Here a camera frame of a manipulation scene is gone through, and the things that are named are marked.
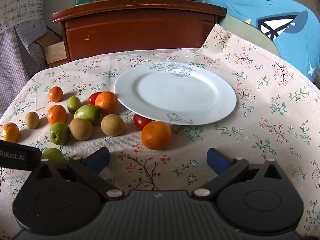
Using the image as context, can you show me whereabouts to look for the green jujube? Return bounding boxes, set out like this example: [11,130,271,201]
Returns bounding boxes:
[74,104,100,125]
[66,96,82,114]
[41,148,67,164]
[49,122,70,145]

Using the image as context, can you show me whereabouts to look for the floral tablecloth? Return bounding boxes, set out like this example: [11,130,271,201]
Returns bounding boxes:
[0,24,320,240]

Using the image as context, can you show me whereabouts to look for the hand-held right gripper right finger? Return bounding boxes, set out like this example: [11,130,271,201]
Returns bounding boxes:
[192,148,286,198]

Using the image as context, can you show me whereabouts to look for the checked lilac cloth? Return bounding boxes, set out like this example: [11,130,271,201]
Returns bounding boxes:
[0,0,50,120]

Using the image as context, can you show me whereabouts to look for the blue printed quilt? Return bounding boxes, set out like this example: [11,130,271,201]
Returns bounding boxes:
[195,0,320,83]

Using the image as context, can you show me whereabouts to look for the open cardboard box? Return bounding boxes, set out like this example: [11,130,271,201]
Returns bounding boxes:
[35,26,68,68]

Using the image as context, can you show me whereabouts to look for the wooden headboard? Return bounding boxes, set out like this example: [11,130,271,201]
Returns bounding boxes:
[52,0,227,62]

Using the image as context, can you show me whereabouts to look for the orange mandarin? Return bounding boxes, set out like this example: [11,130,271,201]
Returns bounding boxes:
[141,121,173,150]
[48,86,63,103]
[47,105,67,125]
[94,91,118,115]
[2,122,20,143]

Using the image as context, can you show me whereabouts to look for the pale green bed sheet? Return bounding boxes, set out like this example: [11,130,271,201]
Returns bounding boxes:
[220,15,281,57]

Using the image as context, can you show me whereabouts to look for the red cherry tomato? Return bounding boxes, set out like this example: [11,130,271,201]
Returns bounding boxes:
[133,114,152,130]
[88,92,102,105]

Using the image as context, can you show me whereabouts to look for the brown round fruit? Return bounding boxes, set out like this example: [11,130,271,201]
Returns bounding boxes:
[69,118,93,141]
[101,114,125,137]
[24,112,40,129]

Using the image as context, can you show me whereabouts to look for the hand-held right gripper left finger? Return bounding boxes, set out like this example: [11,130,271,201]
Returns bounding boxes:
[32,147,125,201]

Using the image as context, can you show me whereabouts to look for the white plate with line drawings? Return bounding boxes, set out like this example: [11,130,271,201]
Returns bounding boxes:
[114,62,237,125]

